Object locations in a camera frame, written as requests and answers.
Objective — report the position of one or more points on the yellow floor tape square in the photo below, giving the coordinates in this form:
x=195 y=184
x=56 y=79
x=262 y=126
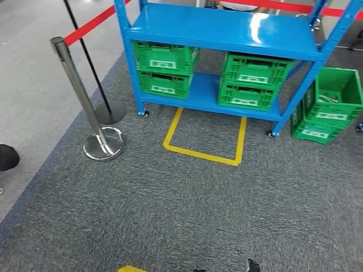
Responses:
x=131 y=269

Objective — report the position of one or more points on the person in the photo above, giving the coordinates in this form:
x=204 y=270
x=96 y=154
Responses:
x=239 y=4

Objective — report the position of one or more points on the chrome stanchion post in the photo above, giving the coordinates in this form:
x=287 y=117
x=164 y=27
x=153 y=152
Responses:
x=84 y=101

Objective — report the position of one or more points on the black pole stand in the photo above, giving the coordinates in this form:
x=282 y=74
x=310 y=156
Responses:
x=109 y=110

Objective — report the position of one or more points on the green plastic crate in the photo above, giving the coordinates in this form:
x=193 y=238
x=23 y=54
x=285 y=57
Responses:
x=164 y=56
x=244 y=97
x=331 y=109
x=164 y=86
x=255 y=71
x=312 y=131

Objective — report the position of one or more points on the blue metal shelf rack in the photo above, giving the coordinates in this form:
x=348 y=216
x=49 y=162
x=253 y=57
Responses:
x=226 y=34

